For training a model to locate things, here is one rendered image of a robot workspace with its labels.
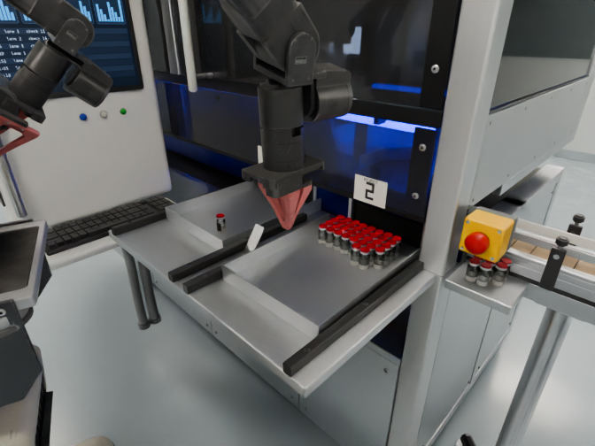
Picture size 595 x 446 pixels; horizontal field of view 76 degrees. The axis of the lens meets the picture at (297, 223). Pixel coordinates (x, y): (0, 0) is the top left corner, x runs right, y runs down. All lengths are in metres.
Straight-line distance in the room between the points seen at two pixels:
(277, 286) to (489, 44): 0.56
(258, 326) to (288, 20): 0.48
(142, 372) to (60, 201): 0.89
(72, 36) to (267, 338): 0.60
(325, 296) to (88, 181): 0.89
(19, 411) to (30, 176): 0.72
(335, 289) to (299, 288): 0.07
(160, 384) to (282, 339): 1.23
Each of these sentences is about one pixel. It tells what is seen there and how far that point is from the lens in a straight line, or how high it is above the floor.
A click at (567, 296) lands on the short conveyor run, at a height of 0.88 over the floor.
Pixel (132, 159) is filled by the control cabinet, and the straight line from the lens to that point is 1.41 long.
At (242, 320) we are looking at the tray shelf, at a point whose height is 0.88.
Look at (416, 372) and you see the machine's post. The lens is 1.05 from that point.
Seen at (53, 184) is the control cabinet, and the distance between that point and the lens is 1.35.
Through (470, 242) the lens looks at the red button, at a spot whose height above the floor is 1.00.
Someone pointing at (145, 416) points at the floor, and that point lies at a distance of 1.77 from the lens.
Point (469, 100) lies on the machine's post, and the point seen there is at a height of 1.24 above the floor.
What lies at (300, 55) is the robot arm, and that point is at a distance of 0.46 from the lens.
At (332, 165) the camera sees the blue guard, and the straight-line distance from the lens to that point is 0.92.
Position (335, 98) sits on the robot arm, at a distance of 0.53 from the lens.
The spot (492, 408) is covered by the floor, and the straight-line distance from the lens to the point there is 1.86.
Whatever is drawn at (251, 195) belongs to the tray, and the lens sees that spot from 1.20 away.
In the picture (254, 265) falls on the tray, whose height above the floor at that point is 0.88.
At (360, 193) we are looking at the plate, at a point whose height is 1.01.
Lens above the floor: 1.34
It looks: 27 degrees down
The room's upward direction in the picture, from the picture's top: straight up
